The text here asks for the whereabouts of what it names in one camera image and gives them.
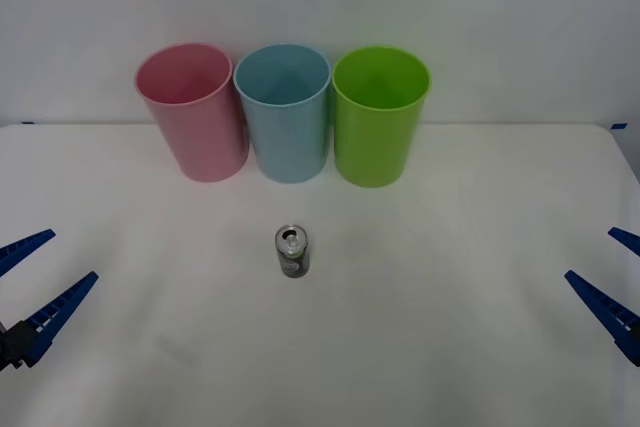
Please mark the green plastic bin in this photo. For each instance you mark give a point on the green plastic bin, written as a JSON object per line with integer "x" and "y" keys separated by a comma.
{"x": 372, "y": 147}

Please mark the pale blue plastic bin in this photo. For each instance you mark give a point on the pale blue plastic bin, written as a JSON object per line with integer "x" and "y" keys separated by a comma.
{"x": 290, "y": 142}

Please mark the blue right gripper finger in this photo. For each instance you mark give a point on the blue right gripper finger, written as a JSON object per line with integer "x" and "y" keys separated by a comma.
{"x": 627, "y": 238}
{"x": 605, "y": 304}

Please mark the pink plastic bin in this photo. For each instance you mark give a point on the pink plastic bin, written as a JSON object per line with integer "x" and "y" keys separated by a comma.
{"x": 200, "y": 137}

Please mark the black drink can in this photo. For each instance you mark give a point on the black drink can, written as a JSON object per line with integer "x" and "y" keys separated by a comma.
{"x": 295, "y": 262}

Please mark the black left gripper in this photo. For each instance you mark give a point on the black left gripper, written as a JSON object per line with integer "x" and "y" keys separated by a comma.
{"x": 6, "y": 352}

